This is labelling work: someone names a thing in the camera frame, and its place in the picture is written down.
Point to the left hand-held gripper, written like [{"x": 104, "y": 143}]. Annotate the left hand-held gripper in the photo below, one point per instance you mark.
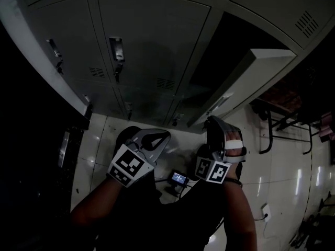
[{"x": 131, "y": 163}]

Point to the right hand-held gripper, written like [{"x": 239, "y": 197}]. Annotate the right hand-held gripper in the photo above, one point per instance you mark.
[{"x": 214, "y": 171}]

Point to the grey metal locker cabinet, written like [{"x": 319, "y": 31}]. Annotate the grey metal locker cabinet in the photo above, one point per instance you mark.
[{"x": 157, "y": 35}]

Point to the person's right forearm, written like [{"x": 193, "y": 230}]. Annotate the person's right forearm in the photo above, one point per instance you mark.
[{"x": 240, "y": 213}]

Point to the person's left forearm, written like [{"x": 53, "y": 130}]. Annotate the person's left forearm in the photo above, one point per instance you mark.
[{"x": 96, "y": 203}]

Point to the person's right hand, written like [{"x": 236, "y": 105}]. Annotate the person's right hand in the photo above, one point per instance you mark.
[{"x": 233, "y": 136}]

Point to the dark wrist band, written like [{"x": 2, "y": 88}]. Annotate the dark wrist band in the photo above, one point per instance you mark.
[{"x": 234, "y": 181}]

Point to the small black screen device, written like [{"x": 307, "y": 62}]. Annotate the small black screen device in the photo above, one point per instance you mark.
[{"x": 178, "y": 178}]

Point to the person's black clothing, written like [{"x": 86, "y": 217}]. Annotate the person's black clothing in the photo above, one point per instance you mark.
[{"x": 162, "y": 218}]

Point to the white floor power socket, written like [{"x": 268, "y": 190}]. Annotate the white floor power socket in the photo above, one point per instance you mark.
[{"x": 267, "y": 212}]

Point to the black tangled floor equipment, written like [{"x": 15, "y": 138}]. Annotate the black tangled floor equipment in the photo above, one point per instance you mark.
[{"x": 311, "y": 223}]

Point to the pink cloth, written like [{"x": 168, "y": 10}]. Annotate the pink cloth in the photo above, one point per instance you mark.
[{"x": 327, "y": 127}]

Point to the black metal frame table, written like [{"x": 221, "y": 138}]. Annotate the black metal frame table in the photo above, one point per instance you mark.
[{"x": 282, "y": 101}]

